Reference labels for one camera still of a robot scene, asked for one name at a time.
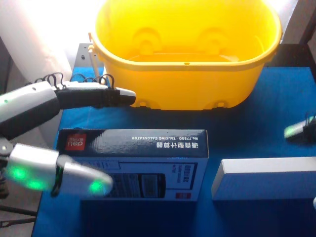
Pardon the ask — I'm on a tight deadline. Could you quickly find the white box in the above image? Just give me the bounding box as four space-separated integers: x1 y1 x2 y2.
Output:
211 157 316 202

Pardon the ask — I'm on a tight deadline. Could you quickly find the dark blue long box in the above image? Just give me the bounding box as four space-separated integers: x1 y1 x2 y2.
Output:
56 128 210 201

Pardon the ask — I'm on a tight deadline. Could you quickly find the white bucket handle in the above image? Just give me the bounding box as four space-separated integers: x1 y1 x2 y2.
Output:
88 32 99 75

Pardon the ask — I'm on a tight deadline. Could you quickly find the yellow plastic bucket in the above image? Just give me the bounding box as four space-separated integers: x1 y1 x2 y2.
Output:
88 0 283 111

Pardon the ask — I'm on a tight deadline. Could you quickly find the blue table mat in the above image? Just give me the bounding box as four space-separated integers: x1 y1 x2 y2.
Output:
32 66 316 237

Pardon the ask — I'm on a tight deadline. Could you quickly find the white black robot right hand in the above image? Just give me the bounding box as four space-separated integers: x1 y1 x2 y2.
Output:
283 112 316 149

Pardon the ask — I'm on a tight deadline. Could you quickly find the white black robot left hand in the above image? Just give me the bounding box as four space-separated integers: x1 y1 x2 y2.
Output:
0 73 137 198

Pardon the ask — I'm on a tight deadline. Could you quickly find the white backdrop cloth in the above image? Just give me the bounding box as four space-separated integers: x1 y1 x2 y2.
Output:
0 0 102 99

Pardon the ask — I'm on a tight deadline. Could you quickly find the black metal stand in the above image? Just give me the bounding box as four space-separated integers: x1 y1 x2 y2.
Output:
0 203 38 229

